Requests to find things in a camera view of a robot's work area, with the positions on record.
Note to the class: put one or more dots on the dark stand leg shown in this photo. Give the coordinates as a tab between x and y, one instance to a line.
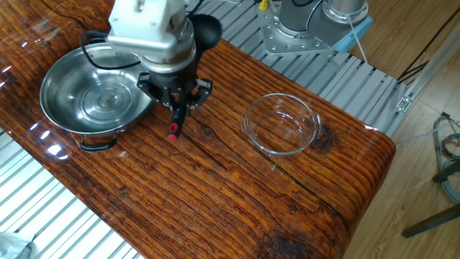
445	173
431	222

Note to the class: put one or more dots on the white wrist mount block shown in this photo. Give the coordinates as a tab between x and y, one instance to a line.
143	18

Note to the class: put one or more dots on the wood pattern table cover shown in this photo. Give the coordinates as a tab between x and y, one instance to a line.
215	198

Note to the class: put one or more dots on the small yellow object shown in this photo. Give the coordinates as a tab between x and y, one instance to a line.
263	5

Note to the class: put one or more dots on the black ladle red accents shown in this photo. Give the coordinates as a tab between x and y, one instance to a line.
208	30

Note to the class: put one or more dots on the clear glass bowl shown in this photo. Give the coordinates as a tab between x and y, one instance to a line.
280	124

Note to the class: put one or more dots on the aluminium frame rail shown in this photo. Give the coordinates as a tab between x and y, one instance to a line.
431	68

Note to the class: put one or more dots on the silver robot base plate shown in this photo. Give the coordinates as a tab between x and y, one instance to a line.
273	36

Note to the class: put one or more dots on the thin white tube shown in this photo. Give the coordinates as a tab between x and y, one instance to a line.
427	134

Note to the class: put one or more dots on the metal corner bracket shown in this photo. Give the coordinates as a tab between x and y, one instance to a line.
403	104

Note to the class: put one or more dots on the silver finned box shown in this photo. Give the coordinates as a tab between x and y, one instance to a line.
143	45

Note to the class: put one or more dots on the silver force sensor flange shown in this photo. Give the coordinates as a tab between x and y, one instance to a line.
172	59

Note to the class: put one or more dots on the blue white crumpled package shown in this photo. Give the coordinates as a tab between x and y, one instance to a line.
10	246

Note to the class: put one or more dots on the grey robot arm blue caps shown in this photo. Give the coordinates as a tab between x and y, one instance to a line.
293	14

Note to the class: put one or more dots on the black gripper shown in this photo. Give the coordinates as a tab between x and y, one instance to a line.
172	84

